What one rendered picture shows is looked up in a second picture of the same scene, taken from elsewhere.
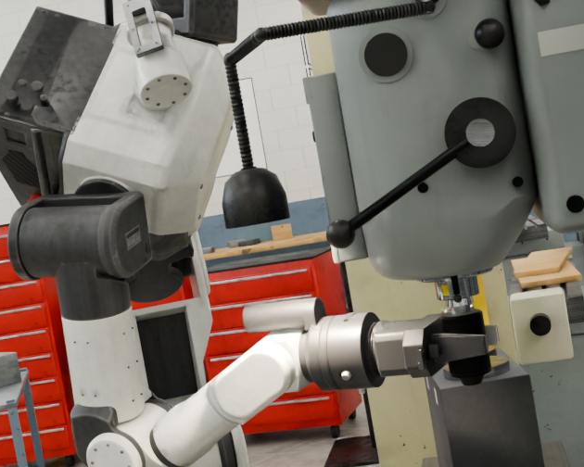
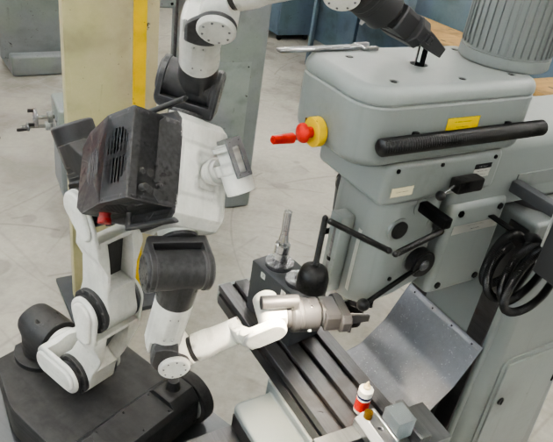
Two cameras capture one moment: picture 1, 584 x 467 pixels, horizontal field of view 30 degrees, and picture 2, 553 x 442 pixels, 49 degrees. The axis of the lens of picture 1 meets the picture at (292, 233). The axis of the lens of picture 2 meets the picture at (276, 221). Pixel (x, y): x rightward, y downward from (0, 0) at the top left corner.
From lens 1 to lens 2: 1.25 m
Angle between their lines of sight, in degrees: 50
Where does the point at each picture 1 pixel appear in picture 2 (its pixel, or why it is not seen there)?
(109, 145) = (195, 212)
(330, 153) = (341, 249)
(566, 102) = (449, 251)
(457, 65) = (419, 232)
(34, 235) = (168, 277)
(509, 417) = not seen: hidden behind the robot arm
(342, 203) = (337, 269)
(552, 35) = (457, 228)
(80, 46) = (166, 139)
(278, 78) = not seen: outside the picture
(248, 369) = (269, 331)
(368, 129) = (377, 256)
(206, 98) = not seen: hidden behind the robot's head
